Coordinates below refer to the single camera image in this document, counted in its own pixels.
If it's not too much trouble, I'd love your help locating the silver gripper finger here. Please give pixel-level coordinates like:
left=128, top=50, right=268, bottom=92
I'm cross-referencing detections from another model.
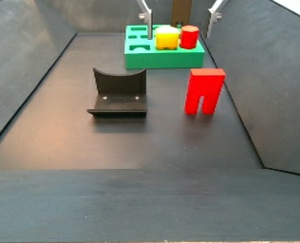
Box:
left=207, top=0, right=228, bottom=37
left=137, top=0, right=153, bottom=40

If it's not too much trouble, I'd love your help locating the red double-square block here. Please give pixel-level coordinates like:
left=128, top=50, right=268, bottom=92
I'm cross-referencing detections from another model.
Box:
left=185, top=68, right=227, bottom=115

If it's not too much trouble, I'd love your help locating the green shape board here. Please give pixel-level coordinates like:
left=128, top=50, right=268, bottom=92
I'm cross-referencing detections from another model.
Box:
left=125, top=25, right=205, bottom=69

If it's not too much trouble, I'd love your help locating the yellow house-shaped block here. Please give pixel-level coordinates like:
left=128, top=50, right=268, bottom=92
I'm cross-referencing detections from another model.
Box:
left=156, top=26, right=180, bottom=49

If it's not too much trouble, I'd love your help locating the red cylinder block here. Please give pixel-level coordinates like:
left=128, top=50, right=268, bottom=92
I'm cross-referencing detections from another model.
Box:
left=180, top=26, right=200, bottom=49

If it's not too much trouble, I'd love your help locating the dark brown post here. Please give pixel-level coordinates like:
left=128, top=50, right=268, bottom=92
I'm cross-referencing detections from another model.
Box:
left=170, top=0, right=192, bottom=27

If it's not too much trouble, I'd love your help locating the black curved bracket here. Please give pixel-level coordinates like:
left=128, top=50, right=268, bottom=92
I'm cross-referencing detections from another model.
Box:
left=88, top=68, right=148, bottom=116

